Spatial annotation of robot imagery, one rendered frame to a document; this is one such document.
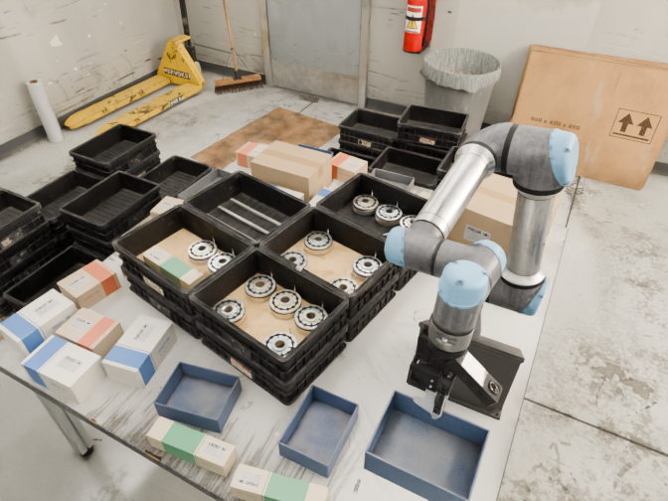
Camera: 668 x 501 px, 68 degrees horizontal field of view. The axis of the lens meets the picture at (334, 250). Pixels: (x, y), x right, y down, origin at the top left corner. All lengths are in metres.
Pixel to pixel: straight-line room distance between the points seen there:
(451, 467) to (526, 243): 0.57
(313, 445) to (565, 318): 1.84
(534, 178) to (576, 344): 1.76
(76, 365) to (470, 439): 1.15
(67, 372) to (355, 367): 0.86
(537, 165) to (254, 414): 1.02
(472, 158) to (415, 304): 0.80
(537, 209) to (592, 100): 2.87
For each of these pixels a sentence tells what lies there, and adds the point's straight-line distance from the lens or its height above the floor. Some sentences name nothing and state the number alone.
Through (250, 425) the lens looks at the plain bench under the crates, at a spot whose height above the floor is 0.70.
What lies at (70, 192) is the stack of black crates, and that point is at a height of 0.38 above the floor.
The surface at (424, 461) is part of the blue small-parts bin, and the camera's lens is 1.08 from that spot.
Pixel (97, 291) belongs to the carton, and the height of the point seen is 0.74.
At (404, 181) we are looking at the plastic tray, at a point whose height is 0.72.
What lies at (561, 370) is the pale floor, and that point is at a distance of 2.72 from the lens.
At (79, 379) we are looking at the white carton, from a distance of 1.67.
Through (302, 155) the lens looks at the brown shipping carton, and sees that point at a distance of 2.31.
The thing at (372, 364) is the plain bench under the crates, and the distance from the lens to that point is 1.64.
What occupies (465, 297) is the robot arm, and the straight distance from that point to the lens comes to 0.82.
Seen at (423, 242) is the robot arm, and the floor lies 1.42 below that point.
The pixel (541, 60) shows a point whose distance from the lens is 4.07.
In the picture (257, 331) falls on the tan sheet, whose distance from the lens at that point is 1.56.
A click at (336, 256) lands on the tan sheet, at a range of 1.79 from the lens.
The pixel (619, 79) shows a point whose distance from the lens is 4.07.
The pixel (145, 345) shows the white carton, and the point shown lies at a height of 0.79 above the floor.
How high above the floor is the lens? 2.02
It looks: 41 degrees down
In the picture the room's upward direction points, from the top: straight up
